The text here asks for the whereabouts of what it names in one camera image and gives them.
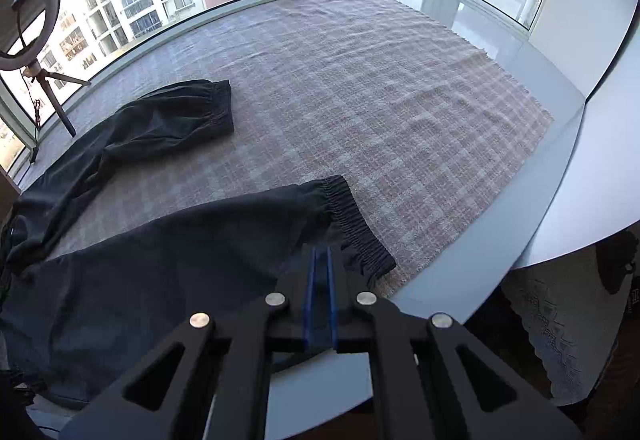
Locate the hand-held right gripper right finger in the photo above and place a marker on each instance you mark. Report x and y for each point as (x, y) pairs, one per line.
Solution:
(332, 310)

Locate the pink plaid blanket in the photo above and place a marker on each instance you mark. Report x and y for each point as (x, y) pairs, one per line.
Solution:
(375, 95)

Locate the dark object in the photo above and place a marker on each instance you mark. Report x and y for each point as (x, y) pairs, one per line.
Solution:
(615, 265)

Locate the dark grey pants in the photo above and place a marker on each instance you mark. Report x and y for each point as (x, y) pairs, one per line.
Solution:
(150, 270)

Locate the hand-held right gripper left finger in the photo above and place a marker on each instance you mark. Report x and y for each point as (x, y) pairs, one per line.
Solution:
(311, 310)

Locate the white lace cloth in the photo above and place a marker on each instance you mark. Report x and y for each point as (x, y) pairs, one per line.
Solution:
(555, 320)

